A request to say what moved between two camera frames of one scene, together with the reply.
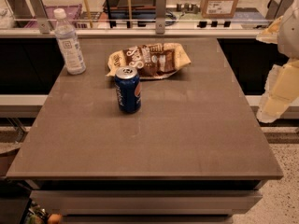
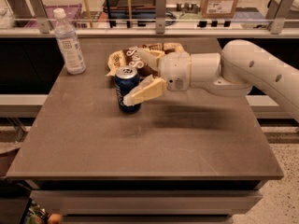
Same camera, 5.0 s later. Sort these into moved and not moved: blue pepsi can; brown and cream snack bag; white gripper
Moved: white gripper
Not moved: blue pepsi can; brown and cream snack bag
